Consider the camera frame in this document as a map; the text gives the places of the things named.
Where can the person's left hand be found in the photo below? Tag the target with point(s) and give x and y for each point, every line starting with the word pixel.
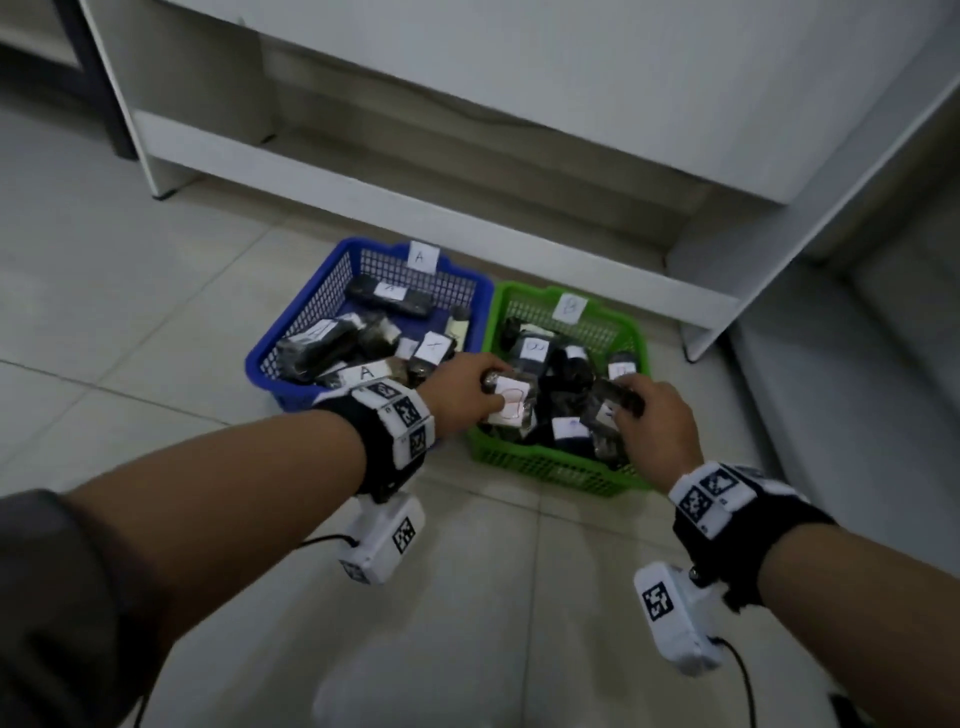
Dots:
pixel 457 394

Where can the person's right hand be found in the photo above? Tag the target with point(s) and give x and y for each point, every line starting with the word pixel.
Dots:
pixel 664 435

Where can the black item packet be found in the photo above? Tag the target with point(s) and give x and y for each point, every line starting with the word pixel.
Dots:
pixel 514 405
pixel 611 401

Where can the green plastic mesh basket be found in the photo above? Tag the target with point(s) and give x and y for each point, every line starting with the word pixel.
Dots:
pixel 547 472

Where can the blue plastic mesh basket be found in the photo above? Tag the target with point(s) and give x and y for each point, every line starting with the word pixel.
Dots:
pixel 270 375

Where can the person's right forearm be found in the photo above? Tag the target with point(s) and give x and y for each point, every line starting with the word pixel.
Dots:
pixel 862 622

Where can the person's left forearm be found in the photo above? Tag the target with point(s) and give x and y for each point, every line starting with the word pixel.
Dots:
pixel 225 495

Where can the person's grey shirt sleeve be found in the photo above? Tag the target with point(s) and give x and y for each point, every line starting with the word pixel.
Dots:
pixel 67 607

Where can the black wristband with markers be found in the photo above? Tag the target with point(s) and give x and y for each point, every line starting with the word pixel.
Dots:
pixel 750 525
pixel 382 435

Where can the white shelf unit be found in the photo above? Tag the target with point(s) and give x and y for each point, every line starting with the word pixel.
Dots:
pixel 525 90

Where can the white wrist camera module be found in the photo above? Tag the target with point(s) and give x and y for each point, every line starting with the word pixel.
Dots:
pixel 675 615
pixel 382 540

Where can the metal frame shelf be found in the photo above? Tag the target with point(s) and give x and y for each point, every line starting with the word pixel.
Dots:
pixel 97 82

